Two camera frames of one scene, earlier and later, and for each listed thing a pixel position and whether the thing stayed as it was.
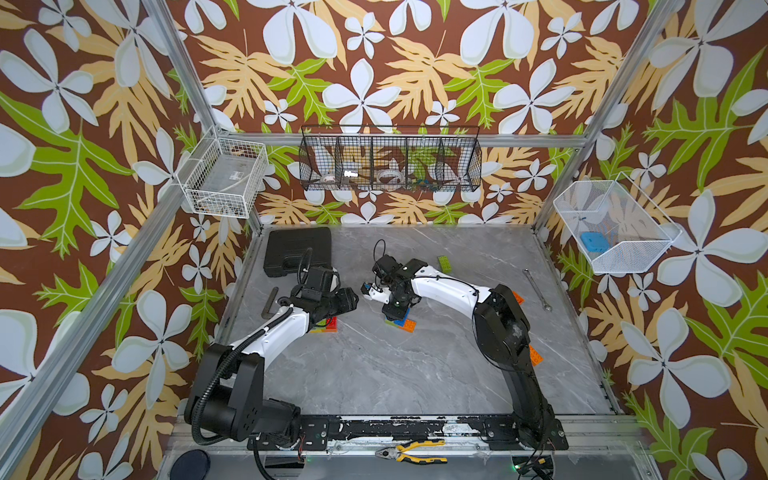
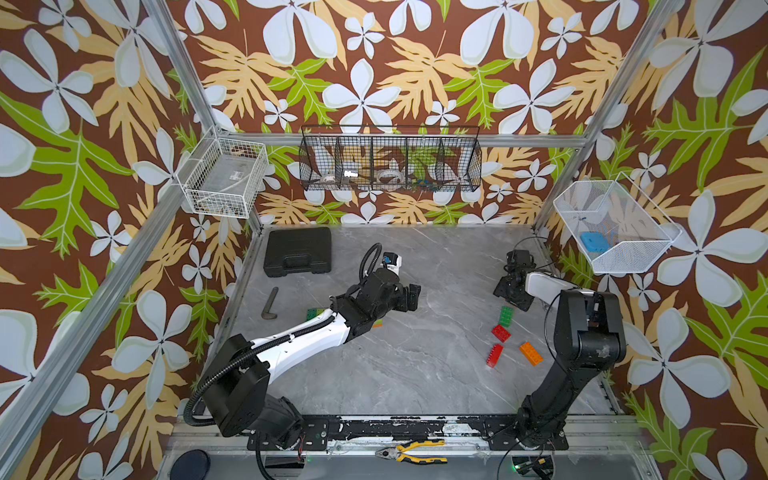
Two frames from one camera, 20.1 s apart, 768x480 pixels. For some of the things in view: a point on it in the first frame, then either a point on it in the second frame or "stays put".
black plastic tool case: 284,249 stays put
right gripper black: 390,313 to 520,304
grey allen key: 266,314 stays put
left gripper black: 346,298 to 401,292
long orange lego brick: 534,356 stays put
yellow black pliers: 397,453 stays put
